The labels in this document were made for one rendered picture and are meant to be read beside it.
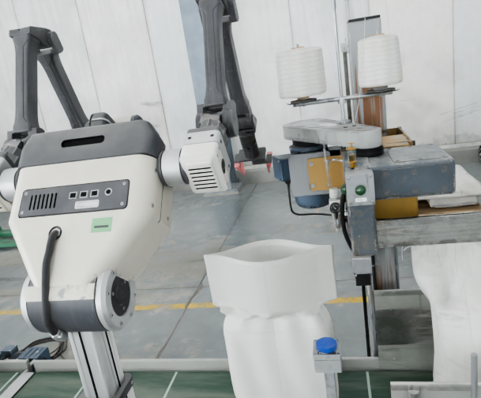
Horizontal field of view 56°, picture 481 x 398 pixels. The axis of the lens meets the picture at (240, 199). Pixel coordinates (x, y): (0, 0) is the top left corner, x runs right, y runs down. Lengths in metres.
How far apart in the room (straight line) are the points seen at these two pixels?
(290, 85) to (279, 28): 4.95
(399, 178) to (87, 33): 6.38
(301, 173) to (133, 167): 0.81
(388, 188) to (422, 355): 0.92
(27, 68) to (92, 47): 5.76
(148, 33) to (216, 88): 5.72
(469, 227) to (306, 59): 0.74
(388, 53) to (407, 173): 0.43
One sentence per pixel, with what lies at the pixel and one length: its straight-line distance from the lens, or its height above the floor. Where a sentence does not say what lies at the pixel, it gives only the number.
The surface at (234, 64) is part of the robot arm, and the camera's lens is 1.48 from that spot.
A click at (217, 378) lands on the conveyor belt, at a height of 0.38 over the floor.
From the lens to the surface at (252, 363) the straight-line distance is 1.73.
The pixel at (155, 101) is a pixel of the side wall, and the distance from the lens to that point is 6.94.
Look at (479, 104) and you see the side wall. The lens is 6.76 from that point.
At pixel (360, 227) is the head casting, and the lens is 1.37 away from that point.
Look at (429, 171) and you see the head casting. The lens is 1.35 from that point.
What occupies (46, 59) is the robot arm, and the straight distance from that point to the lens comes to 1.68.
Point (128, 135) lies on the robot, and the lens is 1.13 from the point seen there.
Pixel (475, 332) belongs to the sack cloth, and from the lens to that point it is 1.67.
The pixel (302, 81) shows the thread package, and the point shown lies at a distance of 1.54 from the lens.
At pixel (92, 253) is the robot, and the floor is 1.31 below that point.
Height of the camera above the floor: 1.65
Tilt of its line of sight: 16 degrees down
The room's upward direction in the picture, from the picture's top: 9 degrees counter-clockwise
